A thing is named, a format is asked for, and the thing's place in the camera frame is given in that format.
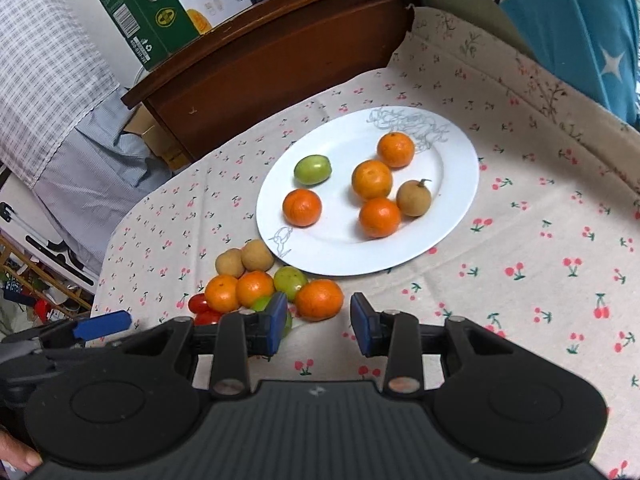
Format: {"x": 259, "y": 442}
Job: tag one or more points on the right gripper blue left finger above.
{"x": 239, "y": 335}

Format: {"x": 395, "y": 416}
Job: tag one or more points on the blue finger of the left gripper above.
{"x": 65, "y": 334}

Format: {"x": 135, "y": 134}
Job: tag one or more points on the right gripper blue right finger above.
{"x": 394, "y": 335}

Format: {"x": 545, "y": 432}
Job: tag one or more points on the brown longan fruit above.
{"x": 256, "y": 256}
{"x": 230, "y": 263}

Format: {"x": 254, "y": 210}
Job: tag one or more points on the red cherry tomato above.
{"x": 208, "y": 317}
{"x": 197, "y": 304}

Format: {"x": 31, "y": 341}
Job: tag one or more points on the brown longan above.
{"x": 413, "y": 198}

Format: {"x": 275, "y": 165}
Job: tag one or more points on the green jujube fruit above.
{"x": 289, "y": 281}
{"x": 260, "y": 305}
{"x": 312, "y": 170}

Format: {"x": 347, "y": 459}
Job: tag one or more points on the person's left hand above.
{"x": 18, "y": 454}

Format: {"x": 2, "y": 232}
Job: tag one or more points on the large orange tangerine front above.
{"x": 319, "y": 300}

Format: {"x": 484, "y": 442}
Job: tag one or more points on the wooden rack with items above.
{"x": 44, "y": 275}

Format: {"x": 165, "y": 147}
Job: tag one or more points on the orange tangerine on plate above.
{"x": 302, "y": 208}

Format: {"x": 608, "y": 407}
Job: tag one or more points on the small orange tangerine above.
{"x": 379, "y": 217}

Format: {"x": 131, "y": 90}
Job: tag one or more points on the white plate with line drawing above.
{"x": 335, "y": 245}

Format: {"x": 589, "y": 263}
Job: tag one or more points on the yellowish tangerine on plate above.
{"x": 372, "y": 179}

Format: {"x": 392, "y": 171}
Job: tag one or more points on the cherry print tablecloth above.
{"x": 547, "y": 256}

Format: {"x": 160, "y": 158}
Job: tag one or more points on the cardboard box on floor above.
{"x": 162, "y": 144}

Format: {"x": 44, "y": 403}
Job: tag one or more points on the checked grey cloth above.
{"x": 63, "y": 127}

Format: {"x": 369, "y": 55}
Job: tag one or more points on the brown wooden cabinet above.
{"x": 265, "y": 59}

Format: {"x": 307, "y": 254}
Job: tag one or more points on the blue patterned quilt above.
{"x": 592, "y": 45}

